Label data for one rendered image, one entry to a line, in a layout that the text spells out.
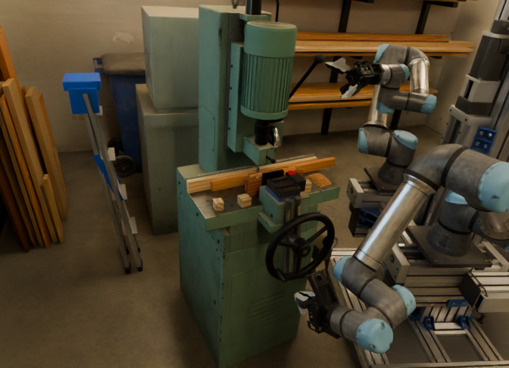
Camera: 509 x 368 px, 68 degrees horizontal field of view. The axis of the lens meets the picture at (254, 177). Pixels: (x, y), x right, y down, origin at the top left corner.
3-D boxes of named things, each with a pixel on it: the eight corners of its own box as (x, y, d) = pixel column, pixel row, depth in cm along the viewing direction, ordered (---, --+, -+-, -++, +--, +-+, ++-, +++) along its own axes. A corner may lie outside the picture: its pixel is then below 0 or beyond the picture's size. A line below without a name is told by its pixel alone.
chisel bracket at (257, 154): (257, 169, 146) (259, 150, 142) (242, 154, 156) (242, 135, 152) (273, 166, 149) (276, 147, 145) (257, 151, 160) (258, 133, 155)
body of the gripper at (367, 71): (354, 59, 136) (379, 58, 141) (341, 74, 144) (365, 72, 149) (363, 77, 134) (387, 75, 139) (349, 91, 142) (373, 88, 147)
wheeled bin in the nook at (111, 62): (110, 182, 316) (94, 65, 269) (106, 154, 359) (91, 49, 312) (185, 173, 339) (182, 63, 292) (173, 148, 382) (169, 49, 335)
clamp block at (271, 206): (274, 226, 134) (276, 204, 130) (256, 206, 144) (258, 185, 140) (308, 216, 140) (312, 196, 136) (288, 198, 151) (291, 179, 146)
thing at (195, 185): (188, 193, 143) (188, 182, 140) (186, 191, 144) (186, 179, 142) (316, 167, 169) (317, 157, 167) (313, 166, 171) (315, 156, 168)
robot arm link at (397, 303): (385, 269, 101) (356, 291, 97) (421, 296, 93) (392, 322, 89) (382, 287, 106) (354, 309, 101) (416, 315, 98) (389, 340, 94)
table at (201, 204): (214, 249, 125) (215, 235, 122) (185, 202, 148) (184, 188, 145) (354, 210, 152) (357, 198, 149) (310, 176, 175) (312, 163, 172)
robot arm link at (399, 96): (402, 117, 152) (410, 90, 146) (373, 113, 154) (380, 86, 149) (401, 111, 158) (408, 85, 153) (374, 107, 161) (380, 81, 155)
